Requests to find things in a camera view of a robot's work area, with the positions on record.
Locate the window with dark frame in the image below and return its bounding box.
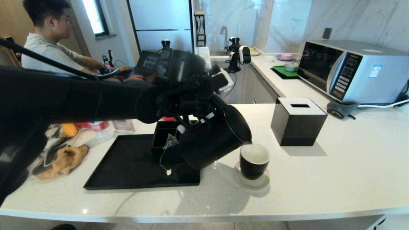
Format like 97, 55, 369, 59
81, 0, 110, 38

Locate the white kitchen cabinet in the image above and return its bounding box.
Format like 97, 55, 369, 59
244, 64, 282, 104

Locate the white round coaster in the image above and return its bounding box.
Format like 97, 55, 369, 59
234, 161, 270, 189

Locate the grey refrigerator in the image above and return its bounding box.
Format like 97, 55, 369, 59
127, 0, 197, 53

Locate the black laptop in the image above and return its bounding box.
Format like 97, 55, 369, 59
137, 50, 160, 75

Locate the white plastic rack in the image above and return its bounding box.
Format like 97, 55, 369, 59
194, 47, 211, 69

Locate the black microwave cable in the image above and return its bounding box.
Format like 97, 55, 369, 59
395, 80, 409, 103

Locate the black tissue box white lid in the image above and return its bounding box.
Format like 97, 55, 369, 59
270, 97, 328, 147

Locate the person in grey t-shirt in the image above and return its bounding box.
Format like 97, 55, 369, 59
21, 0, 146, 82

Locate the chrome kitchen faucet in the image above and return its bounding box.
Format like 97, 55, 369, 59
220, 26, 229, 51

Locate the silver microwave oven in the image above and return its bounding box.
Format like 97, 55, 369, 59
297, 40, 409, 104

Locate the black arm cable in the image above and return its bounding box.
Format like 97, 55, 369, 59
0, 38, 120, 80

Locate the black white robot device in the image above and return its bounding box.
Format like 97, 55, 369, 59
225, 37, 251, 73

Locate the yellow toy corn cob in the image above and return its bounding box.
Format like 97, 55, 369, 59
62, 124, 79, 138

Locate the white power cable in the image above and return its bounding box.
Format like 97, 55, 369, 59
356, 99, 409, 109

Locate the green tray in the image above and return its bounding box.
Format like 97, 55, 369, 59
270, 65, 301, 80

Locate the black mug white inside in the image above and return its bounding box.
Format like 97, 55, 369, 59
239, 143, 270, 180

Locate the clear water bottle red cap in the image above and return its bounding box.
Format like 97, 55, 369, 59
89, 121, 114, 142

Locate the black compartment organizer box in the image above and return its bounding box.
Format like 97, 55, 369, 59
151, 121, 200, 163

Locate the grey oven mitt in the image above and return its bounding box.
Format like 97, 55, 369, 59
326, 101, 359, 120

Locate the pyramid tea bag with string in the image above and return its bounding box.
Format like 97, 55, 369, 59
160, 134, 180, 177

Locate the black teleoperation controller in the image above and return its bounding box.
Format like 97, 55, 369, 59
101, 54, 115, 74

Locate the brown crumpled cloth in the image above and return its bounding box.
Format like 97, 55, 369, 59
34, 144, 90, 180

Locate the black electric kettle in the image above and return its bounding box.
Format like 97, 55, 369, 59
179, 104, 253, 170

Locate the black serving tray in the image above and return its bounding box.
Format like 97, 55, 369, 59
84, 134, 201, 190

